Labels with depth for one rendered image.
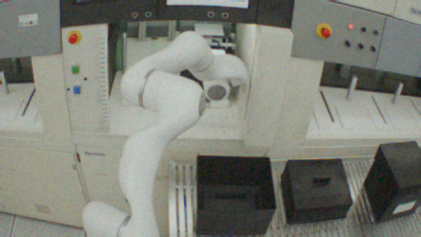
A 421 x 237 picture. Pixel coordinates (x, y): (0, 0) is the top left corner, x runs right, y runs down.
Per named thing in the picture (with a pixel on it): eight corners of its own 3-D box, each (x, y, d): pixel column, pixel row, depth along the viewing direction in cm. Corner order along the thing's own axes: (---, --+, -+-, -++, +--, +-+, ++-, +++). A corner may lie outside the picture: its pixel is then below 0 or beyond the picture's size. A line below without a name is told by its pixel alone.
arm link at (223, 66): (231, 32, 117) (244, 63, 146) (179, 48, 119) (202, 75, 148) (240, 58, 115) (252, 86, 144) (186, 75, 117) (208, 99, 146)
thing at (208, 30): (176, 99, 183) (179, 39, 162) (177, 71, 198) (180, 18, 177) (232, 101, 185) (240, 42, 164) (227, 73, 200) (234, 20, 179)
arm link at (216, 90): (224, 57, 144) (198, 65, 146) (227, 78, 134) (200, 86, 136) (230, 76, 150) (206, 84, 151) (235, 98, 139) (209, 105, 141)
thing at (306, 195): (287, 225, 147) (296, 205, 139) (280, 174, 170) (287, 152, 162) (347, 217, 150) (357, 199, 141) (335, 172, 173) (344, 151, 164)
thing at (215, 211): (194, 184, 163) (196, 154, 152) (261, 185, 165) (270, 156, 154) (194, 235, 141) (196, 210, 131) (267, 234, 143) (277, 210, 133)
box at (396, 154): (377, 224, 145) (399, 188, 130) (361, 181, 167) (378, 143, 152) (415, 213, 149) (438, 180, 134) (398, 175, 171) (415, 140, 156)
